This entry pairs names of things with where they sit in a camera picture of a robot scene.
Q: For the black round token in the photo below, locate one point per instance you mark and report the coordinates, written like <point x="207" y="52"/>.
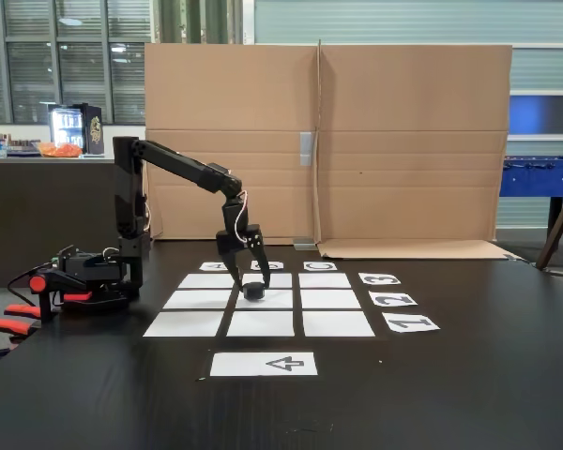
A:
<point x="254" y="291"/>

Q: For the white paper grid square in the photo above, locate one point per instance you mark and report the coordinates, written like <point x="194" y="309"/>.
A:
<point x="281" y="280"/>
<point x="260" y="324"/>
<point x="197" y="300"/>
<point x="279" y="301"/>
<point x="330" y="299"/>
<point x="325" y="280"/>
<point x="206" y="280"/>
<point x="339" y="324"/>
<point x="184" y="324"/>

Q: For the paper sheet letter B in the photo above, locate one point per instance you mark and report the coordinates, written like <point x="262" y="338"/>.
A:
<point x="278" y="265"/>

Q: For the paper sheet letter A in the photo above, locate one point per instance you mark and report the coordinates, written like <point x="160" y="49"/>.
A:
<point x="203" y="267"/>

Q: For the grey tape strip on table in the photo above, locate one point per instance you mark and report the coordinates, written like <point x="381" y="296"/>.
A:
<point x="304" y="244"/>

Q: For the paper sheet letter C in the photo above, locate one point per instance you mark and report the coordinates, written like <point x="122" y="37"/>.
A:
<point x="307" y="266"/>

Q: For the white arrow paper sheet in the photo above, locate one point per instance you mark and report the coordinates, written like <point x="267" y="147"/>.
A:
<point x="244" y="364"/>

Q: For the paper sheet number 3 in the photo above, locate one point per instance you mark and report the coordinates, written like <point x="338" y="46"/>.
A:
<point x="363" y="279"/>

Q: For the grey tape strip on cardboard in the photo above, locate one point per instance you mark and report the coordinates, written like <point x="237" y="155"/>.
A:
<point x="307" y="149"/>

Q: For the paper sheet number 2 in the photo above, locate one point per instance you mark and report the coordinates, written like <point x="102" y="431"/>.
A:
<point x="375" y="300"/>

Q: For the paper sheet number 1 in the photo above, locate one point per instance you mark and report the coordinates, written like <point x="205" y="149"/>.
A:
<point x="394" y="328"/>

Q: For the black mini fridge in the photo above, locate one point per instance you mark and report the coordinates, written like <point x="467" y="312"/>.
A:
<point x="91" y="129"/>

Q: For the black red table clamp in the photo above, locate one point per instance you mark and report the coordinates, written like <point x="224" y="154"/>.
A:
<point x="44" y="290"/>

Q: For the orange snack bag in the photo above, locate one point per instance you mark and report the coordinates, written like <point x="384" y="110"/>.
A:
<point x="61" y="150"/>

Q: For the brown cardboard panel with flap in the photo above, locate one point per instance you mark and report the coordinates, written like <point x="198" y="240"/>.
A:
<point x="413" y="117"/>

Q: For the dark brown counter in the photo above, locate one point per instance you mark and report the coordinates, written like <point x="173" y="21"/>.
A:
<point x="14" y="211"/>

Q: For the row of small bottles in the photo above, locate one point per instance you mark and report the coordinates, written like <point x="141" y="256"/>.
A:
<point x="0" y="149"/>

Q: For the blue foosball table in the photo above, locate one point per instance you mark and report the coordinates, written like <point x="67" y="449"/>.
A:
<point x="535" y="180"/>

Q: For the brown wooden leg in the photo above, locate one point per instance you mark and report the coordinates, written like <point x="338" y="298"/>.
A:
<point x="560" y="225"/>

